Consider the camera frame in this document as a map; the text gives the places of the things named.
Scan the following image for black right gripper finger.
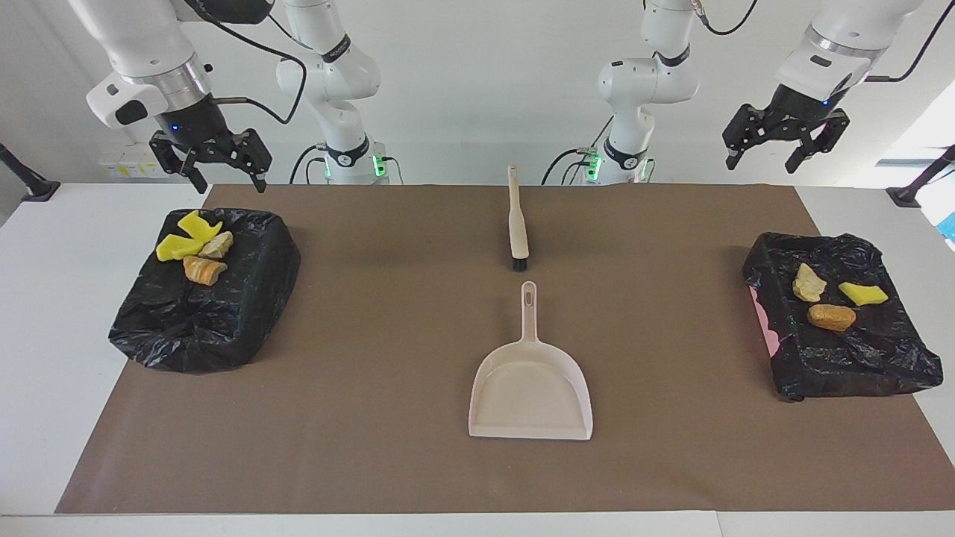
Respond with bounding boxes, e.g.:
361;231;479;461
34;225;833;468
149;131;210;195
231;128;273;195

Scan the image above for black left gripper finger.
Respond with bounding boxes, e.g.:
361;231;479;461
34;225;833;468
785;110;851;175
722;104;771;171

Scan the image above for notched yellow foam chunk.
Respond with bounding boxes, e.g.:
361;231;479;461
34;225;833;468
178;210;223;241

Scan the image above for pale beige bread chunk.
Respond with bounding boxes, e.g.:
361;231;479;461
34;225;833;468
198;231;234;260

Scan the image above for orange striped croissant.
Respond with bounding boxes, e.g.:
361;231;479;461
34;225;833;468
183;256;228;286

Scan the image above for small ridged shell pastry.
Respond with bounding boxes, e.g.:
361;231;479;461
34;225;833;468
792;263;828;304

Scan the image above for small yellow foam chunk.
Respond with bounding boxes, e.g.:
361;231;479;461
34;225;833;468
837;281;890;307

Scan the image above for brown oval bread roll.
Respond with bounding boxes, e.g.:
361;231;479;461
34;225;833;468
807;304;857;333

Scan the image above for beige hand brush black bristles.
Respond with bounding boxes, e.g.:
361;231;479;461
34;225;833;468
507;165;530;271

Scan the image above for beige plastic dustpan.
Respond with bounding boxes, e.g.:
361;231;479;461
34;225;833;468
468;281;594;442

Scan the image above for black bag lined bin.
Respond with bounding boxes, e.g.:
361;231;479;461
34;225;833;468
108;208;301;374

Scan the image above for pink plastic bin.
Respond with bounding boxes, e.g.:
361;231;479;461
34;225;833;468
752;291;781;357

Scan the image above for right black bag bin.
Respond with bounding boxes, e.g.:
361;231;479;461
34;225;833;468
742;232;945;403

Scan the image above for brown table mat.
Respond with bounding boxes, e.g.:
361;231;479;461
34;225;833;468
54;184;955;514

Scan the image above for black base cable bundle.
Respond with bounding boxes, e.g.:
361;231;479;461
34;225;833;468
289;144;329;185
541;116;616;186

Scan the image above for white wall box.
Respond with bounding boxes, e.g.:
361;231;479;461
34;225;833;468
97;145;166;180

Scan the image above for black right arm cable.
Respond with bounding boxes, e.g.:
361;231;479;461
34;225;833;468
187;0;308;125

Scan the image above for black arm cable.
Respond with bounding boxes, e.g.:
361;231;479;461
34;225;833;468
187;0;308;125
865;0;955;83

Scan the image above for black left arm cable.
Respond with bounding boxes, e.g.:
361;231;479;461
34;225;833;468
865;0;955;83

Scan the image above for black camera stand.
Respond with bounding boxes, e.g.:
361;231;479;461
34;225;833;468
886;145;955;208
0;143;60;202

